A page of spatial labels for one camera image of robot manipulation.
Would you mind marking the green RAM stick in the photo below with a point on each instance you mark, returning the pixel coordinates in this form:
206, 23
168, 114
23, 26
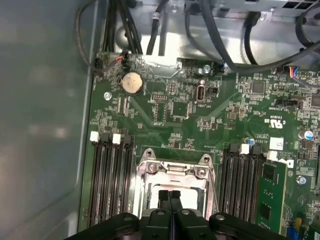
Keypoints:
271, 195

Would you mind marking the black grey PC case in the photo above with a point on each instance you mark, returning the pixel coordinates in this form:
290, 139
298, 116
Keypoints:
37, 125

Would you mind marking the silver motherboard screw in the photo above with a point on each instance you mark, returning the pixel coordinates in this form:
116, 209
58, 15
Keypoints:
301, 180
206, 68
107, 95

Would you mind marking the silver coin battery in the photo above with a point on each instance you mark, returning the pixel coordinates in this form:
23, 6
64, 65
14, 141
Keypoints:
132, 83

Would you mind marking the green motherboard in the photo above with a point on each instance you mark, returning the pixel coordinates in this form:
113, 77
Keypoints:
212, 112

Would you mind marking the metal socket cover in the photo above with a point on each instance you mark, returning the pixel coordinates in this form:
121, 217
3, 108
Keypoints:
182, 178

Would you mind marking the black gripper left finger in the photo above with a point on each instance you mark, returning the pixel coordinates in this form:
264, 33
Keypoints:
163, 200

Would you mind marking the metal CPU socket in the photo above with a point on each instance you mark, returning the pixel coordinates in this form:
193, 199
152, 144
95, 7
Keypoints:
146, 161

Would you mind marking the silver CPU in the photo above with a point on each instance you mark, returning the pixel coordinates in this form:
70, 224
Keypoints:
192, 197

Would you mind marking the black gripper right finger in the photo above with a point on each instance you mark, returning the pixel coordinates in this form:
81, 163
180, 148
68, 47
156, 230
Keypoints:
176, 200

